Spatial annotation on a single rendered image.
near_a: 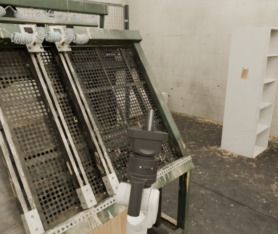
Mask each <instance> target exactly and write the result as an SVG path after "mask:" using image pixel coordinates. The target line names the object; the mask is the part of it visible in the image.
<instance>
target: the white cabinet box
mask: <svg viewBox="0 0 278 234"><path fill-rule="evenodd" d="M277 80H278V28H275V27H256V28H234V29H232V38H231V48H230V58H229V67H228V77H227V87H226V100H225V110H224V120H223V130H222V139H221V149H223V150H227V151H230V152H233V153H236V154H239V155H242V156H246V157H249V158H254V157H256V156H257V155H259V154H260V153H262V152H263V151H264V150H266V148H267V145H268V139H269V133H270V126H271V120H272V112H273V106H274V99H275V93H276V87H277Z"/></svg>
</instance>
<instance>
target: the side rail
mask: <svg viewBox="0 0 278 234"><path fill-rule="evenodd" d="M131 49H132V51H133V53H134V55H135V58H136V60H137V62H138V64H139V66H140V69H141V71H142V73H143V76H144V78H145V80H146V83H147V85H148V87H149V90H150V92H151V94H152V96H153V99H154V101H155V103H156V106H157V108H158V110H159V113H160V115H161V117H162V119H163V121H164V124H165V126H166V128H167V131H168V133H169V135H170V138H171V140H172V142H173V144H174V147H175V149H176V151H177V154H178V156H179V158H180V157H185V156H186V155H188V154H189V153H188V151H187V149H186V146H185V144H184V142H183V140H182V137H181V135H180V133H179V131H178V129H177V126H176V124H175V122H174V120H173V117H172V115H171V113H170V110H169V108H168V106H167V104H166V101H165V99H164V97H163V95H162V92H161V90H160V88H159V85H158V83H157V81H156V79H155V77H154V75H153V72H152V70H151V68H150V66H149V63H148V61H147V59H146V56H145V54H144V52H143V50H142V47H141V45H140V43H133V45H131Z"/></svg>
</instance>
